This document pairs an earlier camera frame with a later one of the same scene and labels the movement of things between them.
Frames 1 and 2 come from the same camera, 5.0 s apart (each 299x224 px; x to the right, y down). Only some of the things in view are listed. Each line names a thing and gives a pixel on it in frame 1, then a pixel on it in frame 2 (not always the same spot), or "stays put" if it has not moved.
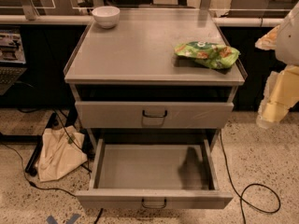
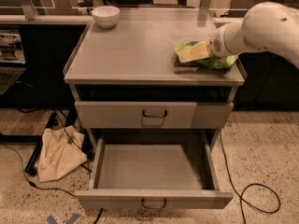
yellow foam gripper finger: x=281 y=93 to x=200 y=50
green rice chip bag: x=209 y=55 stays put
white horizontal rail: x=87 y=19 stays put
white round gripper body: x=288 y=42 to x=218 y=44
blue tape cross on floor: x=50 y=219 stays put
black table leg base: x=32 y=165 stays put
